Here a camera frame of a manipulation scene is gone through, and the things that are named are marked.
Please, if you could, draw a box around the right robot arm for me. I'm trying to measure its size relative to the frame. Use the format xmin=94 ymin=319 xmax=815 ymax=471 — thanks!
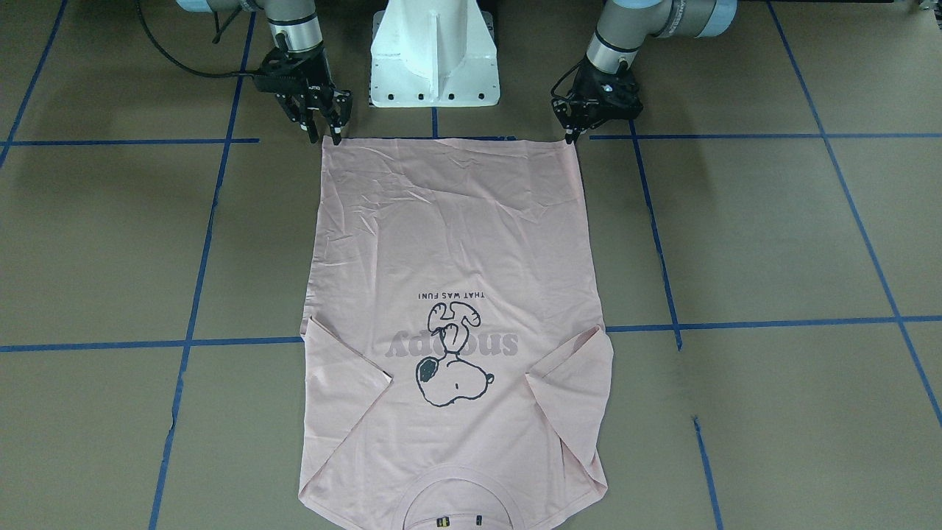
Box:
xmin=178 ymin=1 xmax=353 ymax=145

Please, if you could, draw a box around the pink Snoopy t-shirt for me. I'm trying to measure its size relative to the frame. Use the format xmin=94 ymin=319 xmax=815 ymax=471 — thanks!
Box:
xmin=297 ymin=138 xmax=615 ymax=529

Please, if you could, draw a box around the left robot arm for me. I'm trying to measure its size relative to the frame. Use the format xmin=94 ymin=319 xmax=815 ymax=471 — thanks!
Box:
xmin=550 ymin=1 xmax=739 ymax=144

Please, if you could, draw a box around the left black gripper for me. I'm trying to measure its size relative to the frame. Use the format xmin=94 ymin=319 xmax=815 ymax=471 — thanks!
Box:
xmin=552 ymin=58 xmax=643 ymax=144

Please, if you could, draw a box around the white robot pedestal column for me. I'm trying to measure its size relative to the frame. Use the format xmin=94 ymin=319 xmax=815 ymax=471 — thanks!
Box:
xmin=368 ymin=1 xmax=501 ymax=108

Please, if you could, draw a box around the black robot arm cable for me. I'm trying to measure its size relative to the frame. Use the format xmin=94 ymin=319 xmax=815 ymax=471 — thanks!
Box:
xmin=136 ymin=0 xmax=258 ymax=79

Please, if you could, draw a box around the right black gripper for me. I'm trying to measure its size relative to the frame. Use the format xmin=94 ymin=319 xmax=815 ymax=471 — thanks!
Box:
xmin=255 ymin=45 xmax=353 ymax=145

